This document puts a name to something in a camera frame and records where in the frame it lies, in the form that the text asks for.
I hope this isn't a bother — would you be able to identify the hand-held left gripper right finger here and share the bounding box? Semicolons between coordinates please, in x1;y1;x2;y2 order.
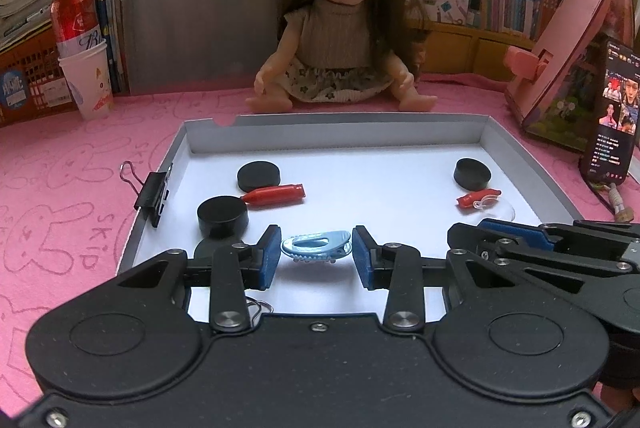
351;225;511;336

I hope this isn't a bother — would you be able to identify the small black cup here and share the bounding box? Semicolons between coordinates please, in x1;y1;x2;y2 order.
452;158;492;190

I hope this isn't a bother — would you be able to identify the pink rabbit print cloth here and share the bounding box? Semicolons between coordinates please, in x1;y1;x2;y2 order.
0;76;640;414

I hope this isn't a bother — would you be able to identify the small black round cap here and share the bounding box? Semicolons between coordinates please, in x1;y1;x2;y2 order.
192;235;226;261

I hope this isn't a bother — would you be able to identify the pink house-shaped stand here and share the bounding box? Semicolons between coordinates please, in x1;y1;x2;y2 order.
502;0;640;154

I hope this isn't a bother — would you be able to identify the yellow wooden drawer unit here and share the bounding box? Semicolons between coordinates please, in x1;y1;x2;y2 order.
415;21;536;76

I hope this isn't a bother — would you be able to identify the black smartphone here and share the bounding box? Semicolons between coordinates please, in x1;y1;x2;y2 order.
579;37;640;186

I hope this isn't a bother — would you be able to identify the red whistle with suction cup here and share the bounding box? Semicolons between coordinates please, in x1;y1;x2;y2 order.
456;187;517;221

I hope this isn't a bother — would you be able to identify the doll with brown hair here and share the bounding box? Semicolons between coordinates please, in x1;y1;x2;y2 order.
246;0;438;114

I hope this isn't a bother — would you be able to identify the large black round puck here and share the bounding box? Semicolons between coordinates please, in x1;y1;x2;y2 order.
196;195;249;239

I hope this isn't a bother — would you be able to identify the orange plastic basket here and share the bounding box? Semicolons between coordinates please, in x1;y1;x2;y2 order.
0;26;81;129

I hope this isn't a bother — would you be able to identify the red plastic tube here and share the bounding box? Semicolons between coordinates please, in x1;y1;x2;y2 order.
240;182;307;208

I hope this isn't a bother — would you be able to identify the red drink can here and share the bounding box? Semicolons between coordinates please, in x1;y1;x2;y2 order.
50;0;108;59

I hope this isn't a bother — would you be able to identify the white paper cup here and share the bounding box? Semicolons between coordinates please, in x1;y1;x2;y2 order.
57;41;115;121

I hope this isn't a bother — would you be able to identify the large black binder clip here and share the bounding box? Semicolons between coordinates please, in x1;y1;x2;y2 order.
245;298;275;329

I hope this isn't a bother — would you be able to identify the small black binder clip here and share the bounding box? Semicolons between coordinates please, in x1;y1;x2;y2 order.
119;161;176;229

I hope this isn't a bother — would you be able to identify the blue hair clip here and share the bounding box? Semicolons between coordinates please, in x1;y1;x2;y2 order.
280;229;353;265

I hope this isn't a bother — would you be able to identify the white cardboard box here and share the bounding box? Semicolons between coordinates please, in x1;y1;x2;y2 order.
116;114;586;324

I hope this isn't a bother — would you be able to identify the grey metal panel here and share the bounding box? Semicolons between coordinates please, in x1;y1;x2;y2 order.
120;0;286;96

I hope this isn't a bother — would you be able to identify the wide black round lid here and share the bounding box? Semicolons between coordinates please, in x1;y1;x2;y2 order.
236;161;282;193

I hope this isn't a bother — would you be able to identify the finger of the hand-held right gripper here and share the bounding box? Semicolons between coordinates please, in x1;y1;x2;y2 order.
446;222;635;295
477;217;640;254

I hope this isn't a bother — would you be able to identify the white charging cable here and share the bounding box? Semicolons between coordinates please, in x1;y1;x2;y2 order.
590;181;636;224

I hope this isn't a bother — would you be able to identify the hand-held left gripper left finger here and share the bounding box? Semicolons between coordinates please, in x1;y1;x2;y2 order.
117;223;282;334

